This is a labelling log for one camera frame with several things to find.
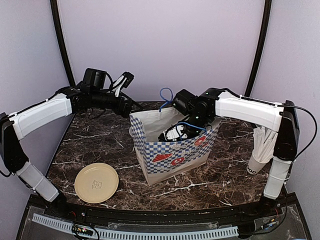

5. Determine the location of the blue checkered paper bag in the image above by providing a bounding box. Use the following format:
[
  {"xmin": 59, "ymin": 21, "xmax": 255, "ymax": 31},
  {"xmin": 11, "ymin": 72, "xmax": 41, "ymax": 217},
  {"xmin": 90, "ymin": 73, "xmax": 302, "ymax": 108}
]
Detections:
[{"xmin": 129, "ymin": 89, "xmax": 221, "ymax": 186}]

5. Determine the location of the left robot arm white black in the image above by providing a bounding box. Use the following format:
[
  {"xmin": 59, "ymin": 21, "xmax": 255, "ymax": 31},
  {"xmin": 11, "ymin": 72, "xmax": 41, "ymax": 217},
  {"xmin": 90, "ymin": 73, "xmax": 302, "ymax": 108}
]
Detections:
[{"xmin": 0, "ymin": 68, "xmax": 142, "ymax": 218}]

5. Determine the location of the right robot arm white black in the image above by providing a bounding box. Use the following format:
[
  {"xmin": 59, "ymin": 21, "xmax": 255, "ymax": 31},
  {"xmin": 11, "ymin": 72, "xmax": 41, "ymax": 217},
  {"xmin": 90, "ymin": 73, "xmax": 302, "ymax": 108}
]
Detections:
[{"xmin": 165, "ymin": 88, "xmax": 301, "ymax": 217}]

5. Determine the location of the cream yellow plate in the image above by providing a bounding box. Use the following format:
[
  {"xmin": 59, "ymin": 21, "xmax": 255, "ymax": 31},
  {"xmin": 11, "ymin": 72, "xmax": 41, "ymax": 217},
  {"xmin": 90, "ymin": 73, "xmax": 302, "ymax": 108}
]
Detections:
[{"xmin": 74, "ymin": 162, "xmax": 119, "ymax": 204}]

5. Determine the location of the paper wrapped straws bundle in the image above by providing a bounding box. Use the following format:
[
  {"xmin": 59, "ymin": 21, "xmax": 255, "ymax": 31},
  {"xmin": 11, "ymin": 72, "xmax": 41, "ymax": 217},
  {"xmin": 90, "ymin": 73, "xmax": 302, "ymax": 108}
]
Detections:
[{"xmin": 252, "ymin": 126, "xmax": 278, "ymax": 164}]

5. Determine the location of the white cup holding straws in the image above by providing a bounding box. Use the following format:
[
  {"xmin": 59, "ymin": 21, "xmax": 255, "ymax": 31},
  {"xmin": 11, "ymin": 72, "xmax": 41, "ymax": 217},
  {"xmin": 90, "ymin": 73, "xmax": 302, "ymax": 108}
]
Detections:
[{"xmin": 246, "ymin": 150, "xmax": 267, "ymax": 175}]

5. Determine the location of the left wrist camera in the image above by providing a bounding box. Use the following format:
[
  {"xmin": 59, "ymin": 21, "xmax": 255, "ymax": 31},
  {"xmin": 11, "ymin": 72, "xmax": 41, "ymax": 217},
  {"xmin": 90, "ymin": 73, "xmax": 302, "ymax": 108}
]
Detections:
[{"xmin": 109, "ymin": 71, "xmax": 135, "ymax": 97}]

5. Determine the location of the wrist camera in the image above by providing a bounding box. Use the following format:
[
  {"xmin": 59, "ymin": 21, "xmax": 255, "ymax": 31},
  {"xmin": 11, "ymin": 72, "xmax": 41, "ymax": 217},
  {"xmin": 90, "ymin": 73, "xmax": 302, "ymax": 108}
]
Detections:
[
  {"xmin": 158, "ymin": 121, "xmax": 193, "ymax": 142},
  {"xmin": 109, "ymin": 71, "xmax": 135, "ymax": 97}
]

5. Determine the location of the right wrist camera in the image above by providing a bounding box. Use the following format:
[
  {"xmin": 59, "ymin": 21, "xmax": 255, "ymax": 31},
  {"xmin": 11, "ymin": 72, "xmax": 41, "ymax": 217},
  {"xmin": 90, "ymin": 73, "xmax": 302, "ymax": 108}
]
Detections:
[{"xmin": 158, "ymin": 121, "xmax": 193, "ymax": 142}]

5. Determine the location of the left black frame post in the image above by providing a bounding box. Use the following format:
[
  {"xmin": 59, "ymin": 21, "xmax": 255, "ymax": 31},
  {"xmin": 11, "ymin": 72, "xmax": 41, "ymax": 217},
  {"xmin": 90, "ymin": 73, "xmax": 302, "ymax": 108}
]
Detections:
[{"xmin": 50, "ymin": 0, "xmax": 76, "ymax": 87}]

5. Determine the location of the black frame post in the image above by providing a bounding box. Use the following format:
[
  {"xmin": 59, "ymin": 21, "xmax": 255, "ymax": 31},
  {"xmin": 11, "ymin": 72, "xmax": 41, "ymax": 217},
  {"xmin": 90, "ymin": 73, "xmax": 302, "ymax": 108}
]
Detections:
[
  {"xmin": 50, "ymin": 0, "xmax": 76, "ymax": 87},
  {"xmin": 244, "ymin": 0, "xmax": 272, "ymax": 97}
]

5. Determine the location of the white perforated cable duct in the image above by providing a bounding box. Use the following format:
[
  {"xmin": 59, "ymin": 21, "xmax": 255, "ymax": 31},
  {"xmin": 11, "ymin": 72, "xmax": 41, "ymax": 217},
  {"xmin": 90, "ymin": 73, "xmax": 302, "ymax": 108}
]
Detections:
[{"xmin": 32, "ymin": 213, "xmax": 239, "ymax": 240}]

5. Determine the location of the right black frame post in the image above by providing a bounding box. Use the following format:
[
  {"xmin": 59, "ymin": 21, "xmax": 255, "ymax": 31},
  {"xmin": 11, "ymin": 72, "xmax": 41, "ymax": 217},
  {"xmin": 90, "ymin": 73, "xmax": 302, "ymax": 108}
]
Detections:
[{"xmin": 244, "ymin": 0, "xmax": 272, "ymax": 97}]

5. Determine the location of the black front table rail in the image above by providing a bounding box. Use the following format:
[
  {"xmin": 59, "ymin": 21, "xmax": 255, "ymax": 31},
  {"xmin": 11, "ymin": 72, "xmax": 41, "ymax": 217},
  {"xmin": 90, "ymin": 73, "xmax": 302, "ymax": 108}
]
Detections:
[{"xmin": 27, "ymin": 195, "xmax": 289, "ymax": 226}]

